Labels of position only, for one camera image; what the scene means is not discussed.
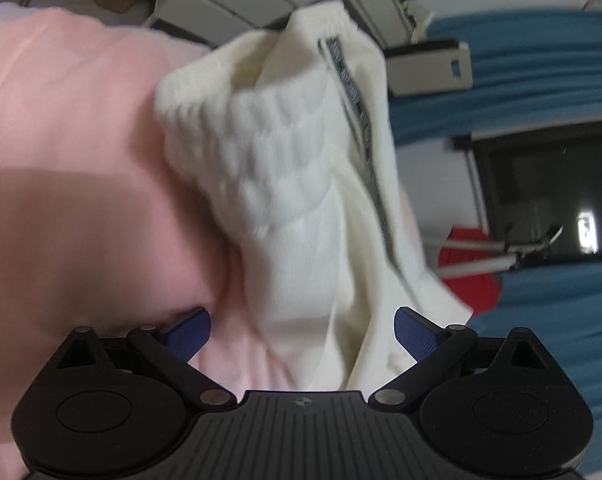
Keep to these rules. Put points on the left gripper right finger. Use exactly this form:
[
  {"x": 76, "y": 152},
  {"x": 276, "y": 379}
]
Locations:
[{"x": 437, "y": 350}]

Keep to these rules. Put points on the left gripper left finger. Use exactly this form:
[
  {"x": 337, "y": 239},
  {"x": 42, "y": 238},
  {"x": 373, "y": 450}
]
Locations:
[{"x": 166, "y": 352}]

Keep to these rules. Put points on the white zip-up garment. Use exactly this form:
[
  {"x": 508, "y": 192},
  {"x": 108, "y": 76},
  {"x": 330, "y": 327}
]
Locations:
[{"x": 287, "y": 137}]

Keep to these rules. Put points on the silver tripod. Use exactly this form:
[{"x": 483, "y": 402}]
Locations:
[{"x": 502, "y": 255}]

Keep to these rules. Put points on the pastel pink bed sheet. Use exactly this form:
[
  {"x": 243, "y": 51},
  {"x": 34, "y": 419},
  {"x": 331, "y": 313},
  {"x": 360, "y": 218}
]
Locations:
[{"x": 96, "y": 229}]

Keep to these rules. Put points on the dark window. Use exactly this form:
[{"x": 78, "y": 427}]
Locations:
[{"x": 531, "y": 181}]

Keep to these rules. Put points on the white chair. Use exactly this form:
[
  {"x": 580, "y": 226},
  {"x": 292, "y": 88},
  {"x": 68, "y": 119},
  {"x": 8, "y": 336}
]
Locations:
[{"x": 429, "y": 67}]

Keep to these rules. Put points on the blue curtain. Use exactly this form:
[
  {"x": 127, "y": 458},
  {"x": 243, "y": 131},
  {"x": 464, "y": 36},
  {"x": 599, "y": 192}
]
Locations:
[{"x": 535, "y": 64}]

